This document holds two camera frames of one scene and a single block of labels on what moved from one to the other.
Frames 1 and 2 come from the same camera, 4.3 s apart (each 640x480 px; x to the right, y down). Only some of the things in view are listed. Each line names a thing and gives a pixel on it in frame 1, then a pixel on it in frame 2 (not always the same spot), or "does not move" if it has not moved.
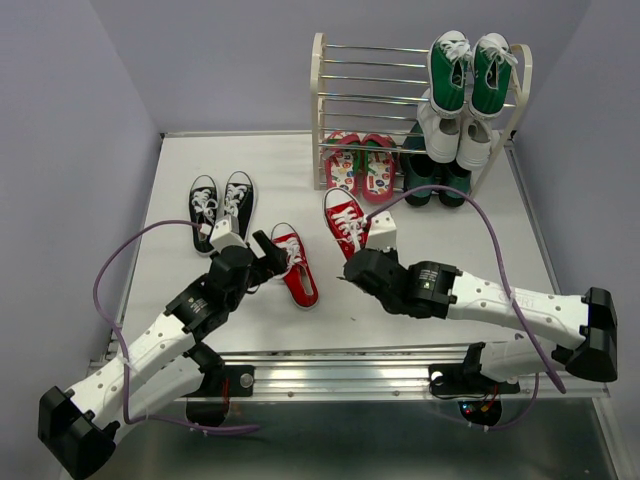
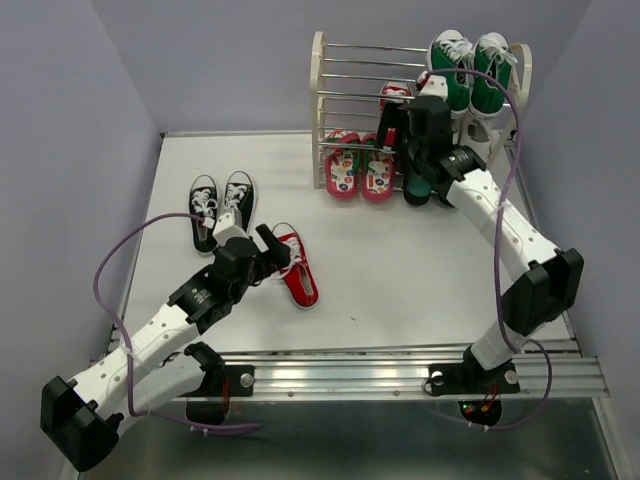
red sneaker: x=347 y=220 → x=394 y=88
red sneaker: x=299 y=280 does not move
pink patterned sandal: x=377 y=167 does not move
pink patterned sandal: x=341 y=158 does not move
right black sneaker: x=239 y=200 does not move
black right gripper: x=390 y=253 → x=392 y=116
